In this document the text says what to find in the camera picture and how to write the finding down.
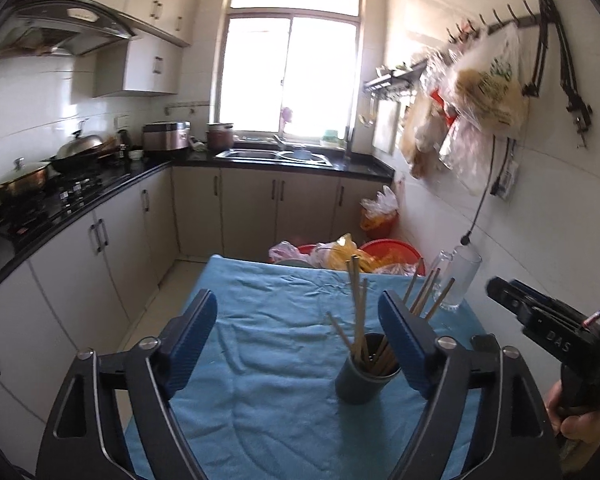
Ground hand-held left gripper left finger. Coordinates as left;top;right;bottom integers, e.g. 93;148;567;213
35;289;218;480

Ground hanging clear plastic bags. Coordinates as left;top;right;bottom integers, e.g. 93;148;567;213
399;47;496;196

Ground wall shelf rack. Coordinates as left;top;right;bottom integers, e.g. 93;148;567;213
362;60;428;93

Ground person's right hand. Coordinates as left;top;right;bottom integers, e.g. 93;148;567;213
544;380;600;445

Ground large red basin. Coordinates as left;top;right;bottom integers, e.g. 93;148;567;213
360;240;423;276

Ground kitchen window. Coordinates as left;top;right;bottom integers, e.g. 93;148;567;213
210;0;368;146

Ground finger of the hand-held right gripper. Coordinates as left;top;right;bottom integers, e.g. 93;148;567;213
486;276;531;323

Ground brown clay pot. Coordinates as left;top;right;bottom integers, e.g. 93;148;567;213
206;123;235;151

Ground black kitchen countertop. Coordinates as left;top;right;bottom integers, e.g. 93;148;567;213
0;157;395;301

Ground white cutting board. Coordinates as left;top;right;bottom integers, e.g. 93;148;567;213
372;102;400;156

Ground steel kitchen sink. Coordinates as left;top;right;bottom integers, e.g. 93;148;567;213
215;147;333;167

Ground black wok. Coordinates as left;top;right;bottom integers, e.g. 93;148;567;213
47;147;121;173

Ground black power cable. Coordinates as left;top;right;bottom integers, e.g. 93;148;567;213
460;135;511;247

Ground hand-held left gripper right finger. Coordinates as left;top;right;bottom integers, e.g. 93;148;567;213
378;290;563;480

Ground pink plastic bag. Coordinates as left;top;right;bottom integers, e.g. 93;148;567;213
269;241;311;263

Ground golden lidded pot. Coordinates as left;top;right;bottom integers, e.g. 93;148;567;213
0;157;51;198

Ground beige upper kitchen cabinets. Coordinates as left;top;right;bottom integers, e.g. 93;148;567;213
20;0;201;98

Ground printed yellow plastic bag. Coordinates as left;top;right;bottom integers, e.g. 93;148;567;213
452;25;531;136

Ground wall hook rail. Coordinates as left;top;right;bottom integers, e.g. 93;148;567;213
447;2;543;43

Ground clear glass mug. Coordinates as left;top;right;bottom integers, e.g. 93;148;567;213
432;246;482;311

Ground steel range hood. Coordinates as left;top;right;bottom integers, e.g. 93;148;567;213
0;0;136;61

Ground white power strip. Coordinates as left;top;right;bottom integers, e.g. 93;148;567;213
495;137;521;201

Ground orange trash bin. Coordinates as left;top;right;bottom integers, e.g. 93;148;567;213
361;186;400;241

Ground blue tablecloth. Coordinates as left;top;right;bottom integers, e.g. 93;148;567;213
122;255;486;480

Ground dark grey utensil holder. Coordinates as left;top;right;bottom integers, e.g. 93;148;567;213
335;332;402;405

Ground black gas stove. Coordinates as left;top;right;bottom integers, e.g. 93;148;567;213
0;172;106;236

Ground silver rice cooker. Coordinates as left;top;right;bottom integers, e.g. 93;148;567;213
142;121;191;152

